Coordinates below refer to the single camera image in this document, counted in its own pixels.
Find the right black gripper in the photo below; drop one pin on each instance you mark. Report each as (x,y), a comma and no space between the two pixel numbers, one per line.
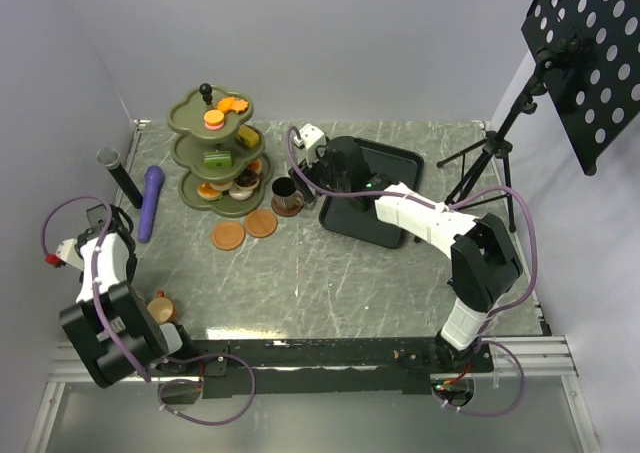
(324,156)

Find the dark metal cup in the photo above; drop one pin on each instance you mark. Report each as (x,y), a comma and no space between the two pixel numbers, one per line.
(286,195)

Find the dark wooden coaster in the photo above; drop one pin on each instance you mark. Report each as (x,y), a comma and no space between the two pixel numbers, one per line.
(285,212)

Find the orange glazed donut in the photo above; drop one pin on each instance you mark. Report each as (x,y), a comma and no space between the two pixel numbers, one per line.
(207,192)

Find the light wooden coaster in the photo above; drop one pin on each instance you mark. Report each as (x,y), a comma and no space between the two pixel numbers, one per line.
(261,223)
(228,235)

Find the yellow layered cake slice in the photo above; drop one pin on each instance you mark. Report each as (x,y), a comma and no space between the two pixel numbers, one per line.
(248,137)

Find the white cream donut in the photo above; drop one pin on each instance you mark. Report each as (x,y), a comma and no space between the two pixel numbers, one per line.
(239,194)

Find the green layered cake slice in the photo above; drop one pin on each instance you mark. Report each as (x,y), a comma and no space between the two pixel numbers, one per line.
(219,159)

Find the orange flower cookie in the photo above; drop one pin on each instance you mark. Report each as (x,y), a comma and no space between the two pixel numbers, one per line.
(240,105)

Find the green three-tier serving stand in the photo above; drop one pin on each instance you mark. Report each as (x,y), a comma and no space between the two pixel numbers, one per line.
(186,120)

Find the pink macaron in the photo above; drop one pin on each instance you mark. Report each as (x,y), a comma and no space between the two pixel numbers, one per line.
(214,127)

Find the round orange cracker biscuit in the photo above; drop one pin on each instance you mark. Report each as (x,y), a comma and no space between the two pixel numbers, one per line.
(214,116)

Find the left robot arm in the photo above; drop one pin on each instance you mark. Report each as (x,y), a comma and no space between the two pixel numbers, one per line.
(109,318)

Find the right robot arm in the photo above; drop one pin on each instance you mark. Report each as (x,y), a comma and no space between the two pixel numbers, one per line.
(484,262)

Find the black serving tray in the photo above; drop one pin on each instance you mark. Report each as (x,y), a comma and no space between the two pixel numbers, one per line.
(340,216)

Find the black handheld microphone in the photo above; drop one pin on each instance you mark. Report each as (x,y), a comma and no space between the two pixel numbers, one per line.
(110,159)

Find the copper cup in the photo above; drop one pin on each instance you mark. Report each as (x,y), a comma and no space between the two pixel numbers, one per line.
(162,309)

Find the black tripod stand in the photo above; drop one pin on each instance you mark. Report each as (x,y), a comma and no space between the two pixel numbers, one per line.
(490,158)

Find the black perforated board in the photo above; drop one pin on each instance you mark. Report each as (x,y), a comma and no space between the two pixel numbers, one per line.
(592,47)

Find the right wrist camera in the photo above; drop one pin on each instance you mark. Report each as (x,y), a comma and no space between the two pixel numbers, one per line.
(309,139)

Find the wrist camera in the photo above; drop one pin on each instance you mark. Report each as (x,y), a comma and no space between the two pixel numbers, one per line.
(309,139)
(66,254)

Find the purple handled tool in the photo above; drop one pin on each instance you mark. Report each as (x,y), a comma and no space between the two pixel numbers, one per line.
(154,180)

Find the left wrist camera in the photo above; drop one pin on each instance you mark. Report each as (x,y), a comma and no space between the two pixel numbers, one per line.
(66,254)

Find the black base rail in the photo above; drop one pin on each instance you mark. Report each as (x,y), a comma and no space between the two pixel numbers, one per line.
(304,366)

